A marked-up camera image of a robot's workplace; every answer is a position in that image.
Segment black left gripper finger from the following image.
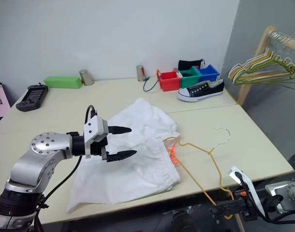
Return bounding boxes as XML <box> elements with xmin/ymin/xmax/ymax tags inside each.
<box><xmin>107</xmin><ymin>125</ymin><xmax>133</xmax><ymax>135</ymax></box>
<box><xmin>105</xmin><ymin>149</ymin><xmax>138</xmax><ymax>163</ymax></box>

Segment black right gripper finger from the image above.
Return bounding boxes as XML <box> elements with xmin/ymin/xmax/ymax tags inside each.
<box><xmin>209</xmin><ymin>201</ymin><xmax>240</xmax><ymax>217</ymax></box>

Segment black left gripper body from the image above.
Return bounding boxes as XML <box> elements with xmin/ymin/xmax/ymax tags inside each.
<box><xmin>90</xmin><ymin>136</ymin><xmax>109</xmax><ymax>160</ymax></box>

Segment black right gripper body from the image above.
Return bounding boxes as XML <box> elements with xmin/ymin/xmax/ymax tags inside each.
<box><xmin>233</xmin><ymin>189</ymin><xmax>260</xmax><ymax>222</ymax></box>

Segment white shorts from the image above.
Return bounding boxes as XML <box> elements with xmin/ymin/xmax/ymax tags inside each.
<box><xmin>66</xmin><ymin>97</ymin><xmax>181</xmax><ymax>215</ymax></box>

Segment yellow wire hanger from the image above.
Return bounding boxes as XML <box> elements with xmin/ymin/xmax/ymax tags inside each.
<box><xmin>163</xmin><ymin>127</ymin><xmax>235</xmax><ymax>220</ymax></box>

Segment metal cup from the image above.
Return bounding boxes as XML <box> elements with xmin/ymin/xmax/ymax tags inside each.
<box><xmin>79</xmin><ymin>69</ymin><xmax>95</xmax><ymax>87</ymax></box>
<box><xmin>136</xmin><ymin>64</ymin><xmax>147</xmax><ymax>82</ymax></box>

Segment red plastic bin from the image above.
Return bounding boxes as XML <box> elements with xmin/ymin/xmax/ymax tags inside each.
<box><xmin>156</xmin><ymin>69</ymin><xmax>182</xmax><ymax>93</ymax></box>

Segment green rectangular box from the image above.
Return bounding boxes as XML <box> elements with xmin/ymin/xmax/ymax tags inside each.
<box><xmin>43</xmin><ymin>75</ymin><xmax>82</xmax><ymax>89</ymax></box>

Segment black handheld controller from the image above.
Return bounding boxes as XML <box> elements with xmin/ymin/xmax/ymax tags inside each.
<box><xmin>15</xmin><ymin>83</ymin><xmax>49</xmax><ymax>113</ymax></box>

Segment green plastic bin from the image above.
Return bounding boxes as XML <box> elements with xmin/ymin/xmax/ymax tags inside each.
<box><xmin>174</xmin><ymin>65</ymin><xmax>203</xmax><ymax>89</ymax></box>

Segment black canvas sneaker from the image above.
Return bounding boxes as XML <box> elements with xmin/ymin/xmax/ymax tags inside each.
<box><xmin>177</xmin><ymin>79</ymin><xmax>225</xmax><ymax>102</ymax></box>

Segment black fabric pouch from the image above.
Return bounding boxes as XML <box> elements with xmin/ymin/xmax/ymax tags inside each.
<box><xmin>177</xmin><ymin>58</ymin><xmax>205</xmax><ymax>71</ymax></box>

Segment blue plastic bin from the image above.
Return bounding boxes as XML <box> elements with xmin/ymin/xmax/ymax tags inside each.
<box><xmin>195</xmin><ymin>64</ymin><xmax>221</xmax><ymax>83</ymax></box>

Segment wooden clothes rack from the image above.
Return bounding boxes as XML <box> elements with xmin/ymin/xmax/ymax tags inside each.
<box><xmin>236</xmin><ymin>26</ymin><xmax>295</xmax><ymax>107</ymax></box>

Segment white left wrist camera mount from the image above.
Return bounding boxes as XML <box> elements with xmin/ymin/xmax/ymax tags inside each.
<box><xmin>83</xmin><ymin>116</ymin><xmax>110</xmax><ymax>159</ymax></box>

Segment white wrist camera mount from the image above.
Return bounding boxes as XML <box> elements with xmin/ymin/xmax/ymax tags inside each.
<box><xmin>83</xmin><ymin>116</ymin><xmax>110</xmax><ymax>159</ymax></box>
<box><xmin>228</xmin><ymin>166</ymin><xmax>266</xmax><ymax>216</ymax></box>

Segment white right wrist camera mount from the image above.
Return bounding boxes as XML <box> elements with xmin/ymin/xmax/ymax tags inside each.
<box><xmin>228</xmin><ymin>166</ymin><xmax>266</xmax><ymax>216</ymax></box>

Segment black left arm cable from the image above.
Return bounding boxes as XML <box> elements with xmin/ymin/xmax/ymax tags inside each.
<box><xmin>33</xmin><ymin>104</ymin><xmax>98</xmax><ymax>232</ymax></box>

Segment blue cable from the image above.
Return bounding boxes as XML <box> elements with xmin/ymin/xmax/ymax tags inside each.
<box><xmin>143</xmin><ymin>76</ymin><xmax>161</xmax><ymax>93</ymax></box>

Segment orange drawstring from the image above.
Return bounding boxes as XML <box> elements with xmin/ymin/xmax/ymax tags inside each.
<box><xmin>167</xmin><ymin>146</ymin><xmax>181</xmax><ymax>166</ymax></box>

